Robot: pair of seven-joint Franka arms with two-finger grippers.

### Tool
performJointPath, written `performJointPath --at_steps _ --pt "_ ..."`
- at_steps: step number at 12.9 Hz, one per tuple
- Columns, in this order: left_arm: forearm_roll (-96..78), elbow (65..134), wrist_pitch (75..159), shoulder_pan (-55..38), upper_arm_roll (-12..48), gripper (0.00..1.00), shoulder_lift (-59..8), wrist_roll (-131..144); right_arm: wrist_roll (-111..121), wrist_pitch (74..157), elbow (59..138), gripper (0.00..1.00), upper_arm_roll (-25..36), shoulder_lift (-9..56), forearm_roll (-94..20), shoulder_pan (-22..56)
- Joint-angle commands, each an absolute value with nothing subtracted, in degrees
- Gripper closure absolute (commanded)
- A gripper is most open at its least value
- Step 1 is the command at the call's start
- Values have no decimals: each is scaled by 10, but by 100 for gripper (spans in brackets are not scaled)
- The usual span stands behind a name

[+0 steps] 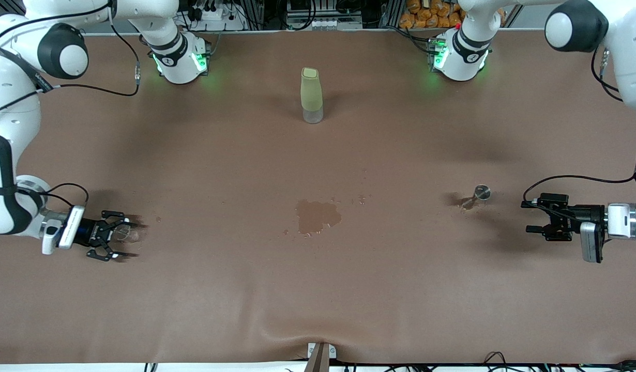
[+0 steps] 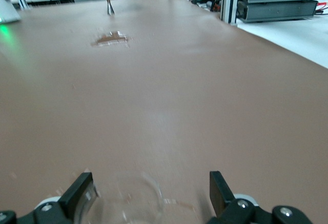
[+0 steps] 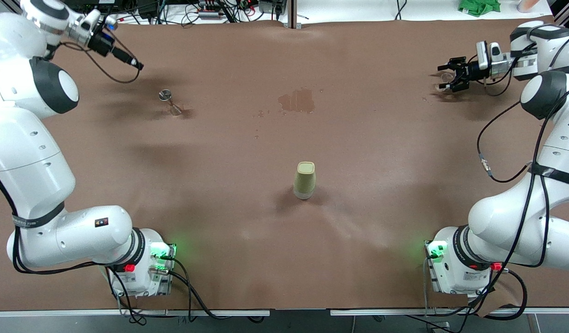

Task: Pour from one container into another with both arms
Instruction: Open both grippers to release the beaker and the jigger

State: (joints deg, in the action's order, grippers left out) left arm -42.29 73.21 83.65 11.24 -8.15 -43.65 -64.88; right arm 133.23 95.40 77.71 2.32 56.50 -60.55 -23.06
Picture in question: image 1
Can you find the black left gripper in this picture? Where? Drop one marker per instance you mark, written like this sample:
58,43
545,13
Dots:
587,214

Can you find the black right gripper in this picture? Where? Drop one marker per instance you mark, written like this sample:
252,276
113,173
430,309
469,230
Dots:
86,233

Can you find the clear glass beaker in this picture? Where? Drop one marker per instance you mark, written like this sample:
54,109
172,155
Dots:
127,233

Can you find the small metal jigger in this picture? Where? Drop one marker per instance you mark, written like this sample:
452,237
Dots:
482,192

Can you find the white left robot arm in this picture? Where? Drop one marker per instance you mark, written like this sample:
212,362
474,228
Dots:
633,62

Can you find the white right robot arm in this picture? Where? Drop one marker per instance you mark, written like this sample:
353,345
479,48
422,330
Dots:
13,119

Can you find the large spilled liquid puddle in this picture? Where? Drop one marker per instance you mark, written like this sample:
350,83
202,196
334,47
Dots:
318,214

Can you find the brown table mat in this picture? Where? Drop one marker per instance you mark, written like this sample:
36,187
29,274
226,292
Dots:
318,289

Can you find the orange snack bags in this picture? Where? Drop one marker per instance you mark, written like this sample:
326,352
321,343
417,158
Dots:
432,13

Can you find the white power strip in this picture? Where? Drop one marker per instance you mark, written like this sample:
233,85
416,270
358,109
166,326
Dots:
214,15

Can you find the green bottle with clear base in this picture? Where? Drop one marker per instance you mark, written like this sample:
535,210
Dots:
312,93

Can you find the metal table edge bracket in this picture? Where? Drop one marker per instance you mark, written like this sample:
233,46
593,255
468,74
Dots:
320,354

